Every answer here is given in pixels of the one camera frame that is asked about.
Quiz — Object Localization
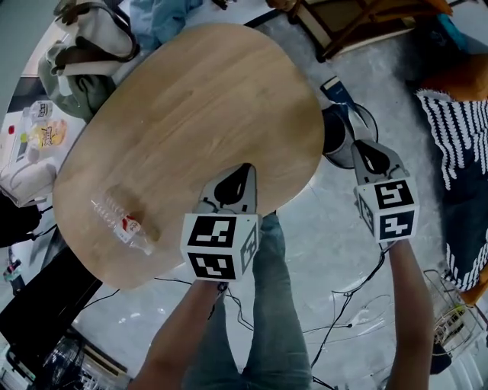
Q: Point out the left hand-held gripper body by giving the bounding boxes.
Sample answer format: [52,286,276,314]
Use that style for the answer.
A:
[181,211,263,282]

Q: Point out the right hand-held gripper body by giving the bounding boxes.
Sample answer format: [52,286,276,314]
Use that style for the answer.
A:
[354,175,420,244]

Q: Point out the black mesh waste bin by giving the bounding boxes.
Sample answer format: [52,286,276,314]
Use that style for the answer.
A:
[321,102,379,171]

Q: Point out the torn dark blue packet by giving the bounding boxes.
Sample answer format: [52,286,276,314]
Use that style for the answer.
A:
[319,75,361,126]

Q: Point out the clear plastic water bottle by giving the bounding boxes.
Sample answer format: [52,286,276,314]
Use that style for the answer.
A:
[91,188,156,255]

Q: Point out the person's left forearm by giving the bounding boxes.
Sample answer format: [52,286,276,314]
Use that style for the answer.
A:
[129,280,230,390]

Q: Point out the person's right forearm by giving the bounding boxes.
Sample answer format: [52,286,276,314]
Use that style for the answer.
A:
[383,239,435,390]

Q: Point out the oval wooden table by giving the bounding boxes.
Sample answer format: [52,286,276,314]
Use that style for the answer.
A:
[52,22,325,291]

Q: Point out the black white striped blanket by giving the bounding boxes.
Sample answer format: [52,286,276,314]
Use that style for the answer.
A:
[415,88,488,293]

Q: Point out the person's right leg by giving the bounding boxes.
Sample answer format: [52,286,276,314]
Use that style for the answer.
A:
[239,213,313,390]

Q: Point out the person's leg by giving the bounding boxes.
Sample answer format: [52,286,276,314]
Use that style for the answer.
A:
[182,296,245,390]
[239,213,313,390]

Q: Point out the person's left leg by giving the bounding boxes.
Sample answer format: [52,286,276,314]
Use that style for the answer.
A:
[182,296,245,390]

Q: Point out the wooden shelf rack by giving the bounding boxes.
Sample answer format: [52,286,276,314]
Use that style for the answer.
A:
[293,0,454,64]

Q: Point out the teal storage box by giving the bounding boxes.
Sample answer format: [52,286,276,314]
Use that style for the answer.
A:
[434,13,468,50]

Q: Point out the olive green bag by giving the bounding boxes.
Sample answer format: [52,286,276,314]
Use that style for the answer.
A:
[37,37,117,125]

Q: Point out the light blue garment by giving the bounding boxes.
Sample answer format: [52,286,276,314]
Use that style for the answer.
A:
[129,0,203,53]

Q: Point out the black flat monitor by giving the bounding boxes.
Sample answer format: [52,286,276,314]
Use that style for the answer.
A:
[0,243,104,346]

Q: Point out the white kettle jug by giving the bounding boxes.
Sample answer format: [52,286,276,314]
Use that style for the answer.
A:
[0,158,58,209]

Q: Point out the clear jar white label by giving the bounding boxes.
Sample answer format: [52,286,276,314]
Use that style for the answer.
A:
[33,100,55,120]

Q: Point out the small green bottle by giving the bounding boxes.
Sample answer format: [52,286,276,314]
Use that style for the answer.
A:
[3,258,22,283]

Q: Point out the white wire rack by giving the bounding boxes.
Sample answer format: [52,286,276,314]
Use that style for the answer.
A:
[422,268,488,378]

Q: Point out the cream handbag brown straps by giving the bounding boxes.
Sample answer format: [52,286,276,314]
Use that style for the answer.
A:
[49,2,140,77]

